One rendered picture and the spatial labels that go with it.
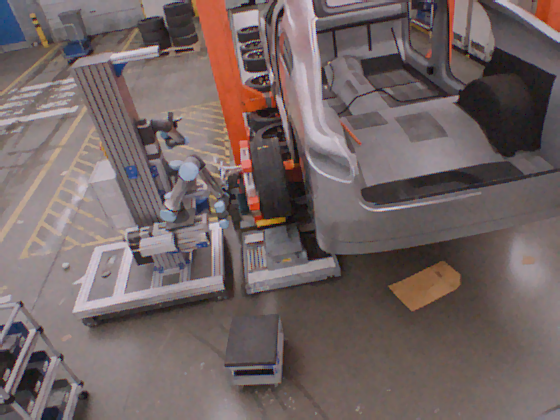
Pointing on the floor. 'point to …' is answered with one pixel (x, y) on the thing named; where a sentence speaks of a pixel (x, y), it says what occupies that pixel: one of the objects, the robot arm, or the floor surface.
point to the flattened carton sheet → (426, 285)
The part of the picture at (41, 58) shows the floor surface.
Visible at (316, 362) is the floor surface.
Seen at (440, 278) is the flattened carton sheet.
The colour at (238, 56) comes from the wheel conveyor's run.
